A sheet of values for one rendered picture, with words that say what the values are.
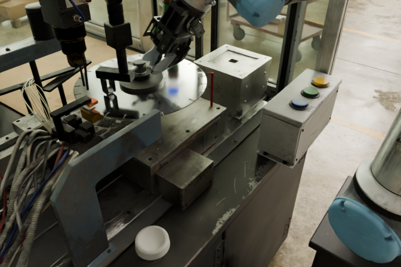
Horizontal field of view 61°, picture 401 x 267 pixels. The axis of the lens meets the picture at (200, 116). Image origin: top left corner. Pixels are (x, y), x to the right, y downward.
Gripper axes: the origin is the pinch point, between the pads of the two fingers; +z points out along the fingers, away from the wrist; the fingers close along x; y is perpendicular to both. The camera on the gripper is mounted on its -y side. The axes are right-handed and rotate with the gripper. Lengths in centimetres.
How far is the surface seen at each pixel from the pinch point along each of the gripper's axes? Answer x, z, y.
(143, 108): 7.2, 2.6, 10.4
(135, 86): 0.3, 4.3, 5.3
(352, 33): 16, 23, -346
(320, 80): 29.7, -15.4, -31.5
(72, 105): -2.2, 7.1, 20.9
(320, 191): 72, 50, -103
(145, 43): -33, 30, -50
